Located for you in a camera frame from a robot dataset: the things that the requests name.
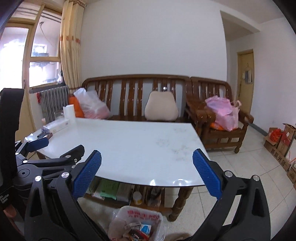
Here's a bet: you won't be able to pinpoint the clear glass cup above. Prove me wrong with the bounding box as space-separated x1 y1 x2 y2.
54 110 64 121

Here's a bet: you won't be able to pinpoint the green cloth pack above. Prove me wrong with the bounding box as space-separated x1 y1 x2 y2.
96 179 119 200

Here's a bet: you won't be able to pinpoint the white tissue box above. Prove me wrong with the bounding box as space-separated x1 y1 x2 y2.
42 118 69 134

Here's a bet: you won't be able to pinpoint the white wrapped package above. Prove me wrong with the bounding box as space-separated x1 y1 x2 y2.
116 183 134 202

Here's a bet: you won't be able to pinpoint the wooden armchair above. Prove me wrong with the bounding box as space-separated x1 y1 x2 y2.
186 77 254 154

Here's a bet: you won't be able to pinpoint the white pink plastic bag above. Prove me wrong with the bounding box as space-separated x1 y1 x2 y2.
74 88 111 120

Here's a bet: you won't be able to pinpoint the dark phone on table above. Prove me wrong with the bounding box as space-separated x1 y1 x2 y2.
37 131 53 139

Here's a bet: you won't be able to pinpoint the wooden table leg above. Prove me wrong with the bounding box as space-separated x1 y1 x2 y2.
168 187 194 222

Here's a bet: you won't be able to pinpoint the long wooden bench sofa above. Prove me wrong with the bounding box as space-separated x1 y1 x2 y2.
82 74 192 123

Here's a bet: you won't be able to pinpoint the cardboard boxes on floor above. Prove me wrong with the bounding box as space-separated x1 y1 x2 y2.
264 123 295 188

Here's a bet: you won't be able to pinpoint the grey radiator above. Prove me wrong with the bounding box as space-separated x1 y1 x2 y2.
40 85 69 123

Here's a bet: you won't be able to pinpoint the wooden door with window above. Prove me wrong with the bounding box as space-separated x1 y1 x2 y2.
1 1 64 140

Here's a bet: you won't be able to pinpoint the white blue medicine box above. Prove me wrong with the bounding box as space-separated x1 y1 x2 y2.
139 224 152 237

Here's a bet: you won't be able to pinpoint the orange bag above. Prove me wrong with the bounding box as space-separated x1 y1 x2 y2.
69 95 84 118

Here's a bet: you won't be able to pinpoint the white pill bottle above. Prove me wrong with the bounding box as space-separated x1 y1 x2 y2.
132 191 142 205

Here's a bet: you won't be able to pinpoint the white paper roll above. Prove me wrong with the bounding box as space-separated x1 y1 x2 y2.
63 104 76 123

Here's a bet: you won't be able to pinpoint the trash bin with white bag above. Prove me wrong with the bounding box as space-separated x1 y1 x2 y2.
107 206 166 240

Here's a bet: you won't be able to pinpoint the beige curtain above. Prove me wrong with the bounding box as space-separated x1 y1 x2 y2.
60 1 86 93

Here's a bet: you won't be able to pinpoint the red cigarette box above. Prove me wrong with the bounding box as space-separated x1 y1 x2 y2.
127 229 149 241

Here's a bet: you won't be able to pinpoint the beige cushion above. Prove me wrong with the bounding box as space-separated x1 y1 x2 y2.
144 91 179 121

